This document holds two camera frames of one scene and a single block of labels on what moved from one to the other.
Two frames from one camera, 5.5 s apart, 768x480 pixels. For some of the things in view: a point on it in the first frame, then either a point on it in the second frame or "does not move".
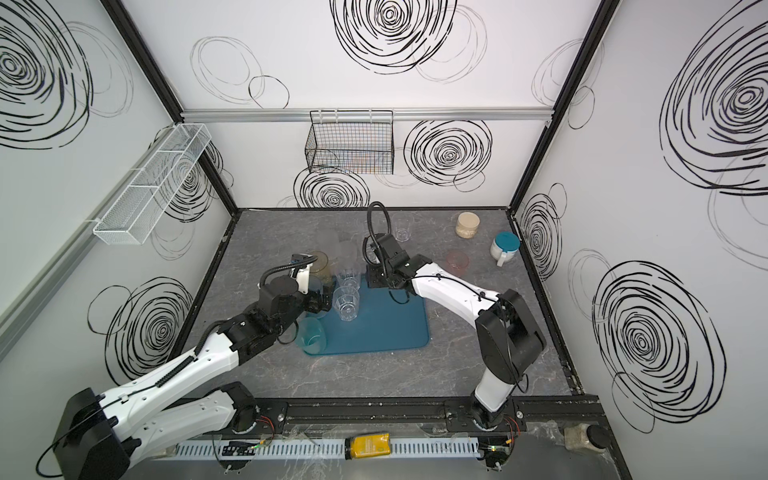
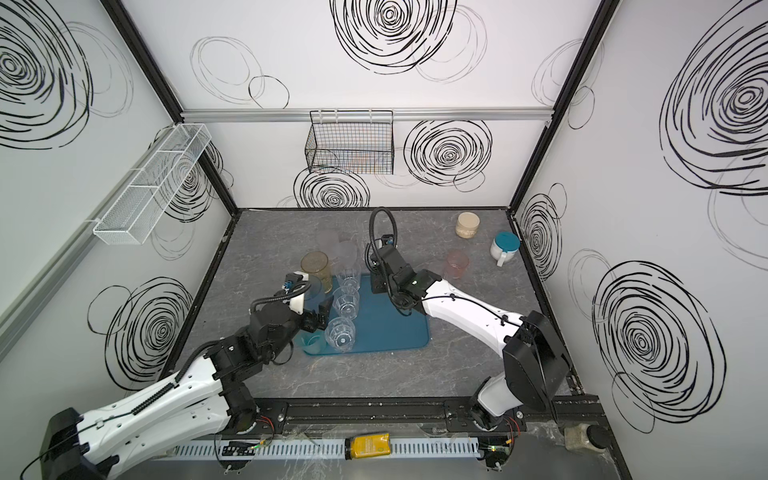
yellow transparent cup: x=320 y=267 does not move
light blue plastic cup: x=316 y=284 does not move
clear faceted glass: x=348 y=265 to x=345 y=300
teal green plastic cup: x=310 y=334 does not move
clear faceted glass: x=346 y=301 to x=340 y=334
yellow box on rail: x=363 y=446 does not move
